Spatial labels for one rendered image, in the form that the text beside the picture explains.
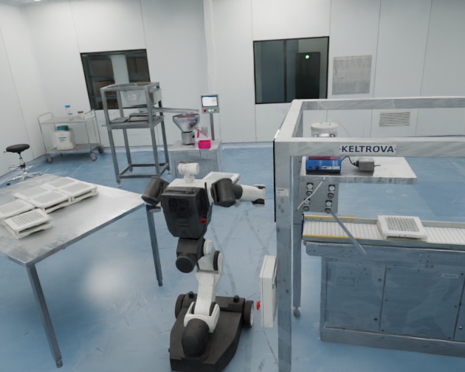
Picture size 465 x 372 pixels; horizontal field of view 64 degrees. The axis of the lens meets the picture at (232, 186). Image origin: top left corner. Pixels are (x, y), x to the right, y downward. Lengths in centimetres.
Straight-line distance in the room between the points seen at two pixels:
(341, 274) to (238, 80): 541
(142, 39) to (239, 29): 184
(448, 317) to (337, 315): 67
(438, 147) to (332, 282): 137
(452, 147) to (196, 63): 634
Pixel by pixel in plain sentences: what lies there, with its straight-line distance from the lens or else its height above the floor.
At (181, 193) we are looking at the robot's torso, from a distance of 206.
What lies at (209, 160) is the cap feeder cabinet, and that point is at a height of 61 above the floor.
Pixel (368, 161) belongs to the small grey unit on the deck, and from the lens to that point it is 223.
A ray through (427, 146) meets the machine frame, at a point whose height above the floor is 162.
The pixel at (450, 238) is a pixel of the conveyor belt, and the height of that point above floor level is 83.
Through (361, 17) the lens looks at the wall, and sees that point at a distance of 752.
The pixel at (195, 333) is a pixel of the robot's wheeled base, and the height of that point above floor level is 35.
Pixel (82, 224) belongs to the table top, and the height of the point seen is 86.
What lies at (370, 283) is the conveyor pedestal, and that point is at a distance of 260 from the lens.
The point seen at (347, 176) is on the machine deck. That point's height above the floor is 127.
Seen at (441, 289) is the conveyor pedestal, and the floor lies 52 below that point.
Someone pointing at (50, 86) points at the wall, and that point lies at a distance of 854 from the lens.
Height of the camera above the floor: 200
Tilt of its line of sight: 21 degrees down
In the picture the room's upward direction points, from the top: 4 degrees counter-clockwise
